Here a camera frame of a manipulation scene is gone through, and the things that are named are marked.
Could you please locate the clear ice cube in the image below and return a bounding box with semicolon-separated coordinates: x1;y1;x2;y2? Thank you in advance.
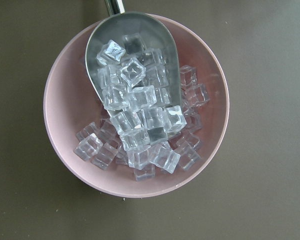
119;57;146;88
164;105;187;133
74;133;104;161
96;39;126;67

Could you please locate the pink bowl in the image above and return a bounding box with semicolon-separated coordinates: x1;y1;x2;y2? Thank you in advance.
43;16;230;198

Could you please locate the metal ice scoop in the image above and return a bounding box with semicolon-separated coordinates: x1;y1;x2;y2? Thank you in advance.
85;0;182;106

